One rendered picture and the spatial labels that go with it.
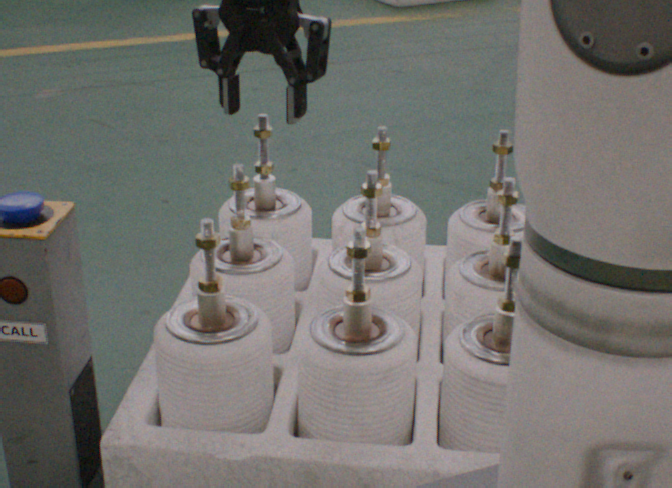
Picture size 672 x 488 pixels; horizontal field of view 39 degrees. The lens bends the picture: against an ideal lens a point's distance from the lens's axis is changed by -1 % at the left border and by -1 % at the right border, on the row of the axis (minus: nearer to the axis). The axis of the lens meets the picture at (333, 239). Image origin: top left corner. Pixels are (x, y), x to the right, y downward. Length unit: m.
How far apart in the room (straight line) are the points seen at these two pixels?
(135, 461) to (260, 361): 0.13
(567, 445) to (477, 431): 0.34
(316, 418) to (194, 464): 0.10
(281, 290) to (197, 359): 0.15
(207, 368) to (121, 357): 0.48
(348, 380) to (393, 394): 0.04
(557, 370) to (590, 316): 0.03
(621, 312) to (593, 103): 0.08
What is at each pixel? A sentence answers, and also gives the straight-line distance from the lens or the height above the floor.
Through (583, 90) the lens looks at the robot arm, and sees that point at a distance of 0.37.
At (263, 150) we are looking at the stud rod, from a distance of 0.97.
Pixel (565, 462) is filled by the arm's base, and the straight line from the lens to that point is 0.44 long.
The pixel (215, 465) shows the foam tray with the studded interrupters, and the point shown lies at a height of 0.17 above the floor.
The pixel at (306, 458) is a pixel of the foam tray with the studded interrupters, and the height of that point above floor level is 0.18.
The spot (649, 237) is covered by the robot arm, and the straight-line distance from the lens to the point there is 0.38.
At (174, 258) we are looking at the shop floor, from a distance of 1.46.
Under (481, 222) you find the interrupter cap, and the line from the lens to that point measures 0.96.
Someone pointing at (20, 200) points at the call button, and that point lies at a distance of 0.84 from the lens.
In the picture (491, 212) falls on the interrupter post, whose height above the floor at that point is 0.26.
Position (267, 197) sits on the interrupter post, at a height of 0.26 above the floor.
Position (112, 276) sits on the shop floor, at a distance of 1.42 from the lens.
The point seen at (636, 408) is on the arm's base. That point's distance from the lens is 0.42.
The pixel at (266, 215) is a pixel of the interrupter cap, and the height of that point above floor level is 0.25.
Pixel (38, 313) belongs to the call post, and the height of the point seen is 0.24.
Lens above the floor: 0.65
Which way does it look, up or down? 26 degrees down
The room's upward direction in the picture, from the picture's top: straight up
